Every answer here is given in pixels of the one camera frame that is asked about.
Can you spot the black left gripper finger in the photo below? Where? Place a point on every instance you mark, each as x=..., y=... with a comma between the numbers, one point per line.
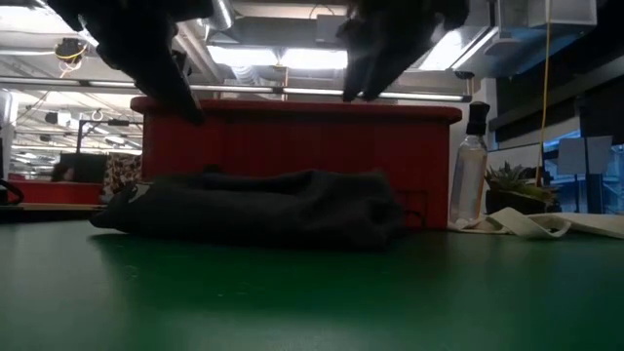
x=166, y=92
x=184, y=68

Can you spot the white board on stand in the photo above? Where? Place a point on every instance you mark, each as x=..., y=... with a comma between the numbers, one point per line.
x=585, y=156

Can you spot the small red background bin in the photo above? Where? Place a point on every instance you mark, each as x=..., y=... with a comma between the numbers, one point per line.
x=53, y=192

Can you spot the red plastic laundry bin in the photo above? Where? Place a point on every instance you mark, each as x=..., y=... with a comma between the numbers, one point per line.
x=292, y=141

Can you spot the small potted succulent plant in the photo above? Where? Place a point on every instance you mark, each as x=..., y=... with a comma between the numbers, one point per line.
x=517, y=192

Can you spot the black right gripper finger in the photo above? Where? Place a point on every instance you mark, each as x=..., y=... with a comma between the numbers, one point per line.
x=356, y=73
x=390, y=68

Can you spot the dark grey shorts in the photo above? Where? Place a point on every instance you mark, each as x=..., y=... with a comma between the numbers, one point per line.
x=268, y=209

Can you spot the long ceiling light strip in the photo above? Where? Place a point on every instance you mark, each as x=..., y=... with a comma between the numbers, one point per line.
x=244, y=90

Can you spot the person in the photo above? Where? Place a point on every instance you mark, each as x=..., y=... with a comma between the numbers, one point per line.
x=124, y=173

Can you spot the clear spray bottle black cap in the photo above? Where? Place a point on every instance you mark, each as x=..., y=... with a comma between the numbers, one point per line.
x=469, y=175

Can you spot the cream canvas tote bag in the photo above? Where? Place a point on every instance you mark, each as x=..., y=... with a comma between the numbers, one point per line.
x=536, y=224

